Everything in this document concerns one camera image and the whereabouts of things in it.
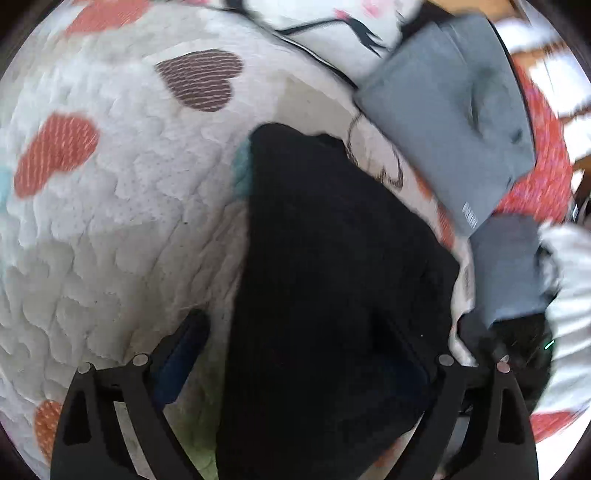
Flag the dark grey laptop bag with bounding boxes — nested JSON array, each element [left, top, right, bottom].
[[470, 214, 551, 328]]

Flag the light grey laptop bag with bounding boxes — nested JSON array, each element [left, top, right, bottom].
[[355, 13, 536, 237]]

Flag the white blanket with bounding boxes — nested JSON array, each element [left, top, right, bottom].
[[536, 223, 591, 413]]

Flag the black pants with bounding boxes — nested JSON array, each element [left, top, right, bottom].
[[216, 123, 460, 479]]

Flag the white pillow with woman print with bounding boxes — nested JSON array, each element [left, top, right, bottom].
[[197, 0, 423, 84]]

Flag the quilted heart pattern bedspread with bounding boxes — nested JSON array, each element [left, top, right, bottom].
[[1, 1, 474, 479]]

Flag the red floral pillow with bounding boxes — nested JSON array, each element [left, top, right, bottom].
[[494, 66, 573, 223]]

